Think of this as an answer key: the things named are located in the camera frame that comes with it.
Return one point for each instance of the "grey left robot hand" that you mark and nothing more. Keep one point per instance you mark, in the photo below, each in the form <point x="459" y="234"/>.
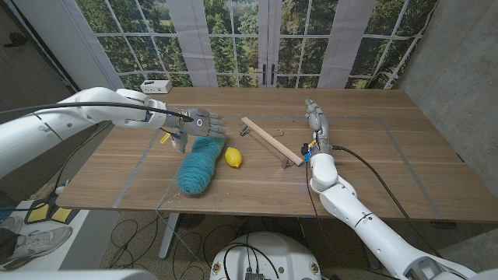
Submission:
<point x="198" y="122"/>

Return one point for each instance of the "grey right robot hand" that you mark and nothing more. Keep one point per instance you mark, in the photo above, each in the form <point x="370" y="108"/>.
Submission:
<point x="320" y="124"/>

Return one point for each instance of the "teal yarn skein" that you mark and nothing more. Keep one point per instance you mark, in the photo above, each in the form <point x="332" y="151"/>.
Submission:
<point x="198" y="167"/>

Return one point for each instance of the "wooden stick clip hanger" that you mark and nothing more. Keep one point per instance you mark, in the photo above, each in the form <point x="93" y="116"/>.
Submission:
<point x="272" y="141"/>

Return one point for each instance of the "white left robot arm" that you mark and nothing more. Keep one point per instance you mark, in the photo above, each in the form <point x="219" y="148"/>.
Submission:
<point x="89" y="114"/>

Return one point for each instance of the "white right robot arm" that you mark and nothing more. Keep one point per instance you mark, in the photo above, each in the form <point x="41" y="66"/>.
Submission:
<point x="369" y="229"/>

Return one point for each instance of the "yellow toy lemon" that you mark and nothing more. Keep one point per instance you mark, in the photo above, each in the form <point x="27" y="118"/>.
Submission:
<point x="233" y="157"/>

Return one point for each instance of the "white power box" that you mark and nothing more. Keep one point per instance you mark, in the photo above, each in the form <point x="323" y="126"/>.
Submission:
<point x="155" y="86"/>

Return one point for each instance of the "printed forest window backdrop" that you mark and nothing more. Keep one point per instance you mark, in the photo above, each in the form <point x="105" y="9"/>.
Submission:
<point x="233" y="39"/>

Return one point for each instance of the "dark ribbed round disc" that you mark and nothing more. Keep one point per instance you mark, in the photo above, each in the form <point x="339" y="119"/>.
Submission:
<point x="191" y="220"/>

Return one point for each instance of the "white table leg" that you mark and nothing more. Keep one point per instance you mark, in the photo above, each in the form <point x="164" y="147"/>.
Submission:
<point x="169" y="237"/>

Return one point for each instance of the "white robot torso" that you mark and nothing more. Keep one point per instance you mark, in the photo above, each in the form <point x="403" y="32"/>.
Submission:
<point x="264" y="256"/>

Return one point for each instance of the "white floor board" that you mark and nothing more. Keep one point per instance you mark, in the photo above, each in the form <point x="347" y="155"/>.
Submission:
<point x="89" y="241"/>

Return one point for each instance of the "yellow black foot pedal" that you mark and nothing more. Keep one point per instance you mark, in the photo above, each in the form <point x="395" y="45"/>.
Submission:
<point x="38" y="213"/>
<point x="62" y="214"/>

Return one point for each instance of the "grey white sneaker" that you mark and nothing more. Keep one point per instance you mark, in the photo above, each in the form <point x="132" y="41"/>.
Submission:
<point x="35" y="245"/>

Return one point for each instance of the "dark trouser leg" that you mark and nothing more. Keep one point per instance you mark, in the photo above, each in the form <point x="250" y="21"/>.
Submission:
<point x="8" y="245"/>

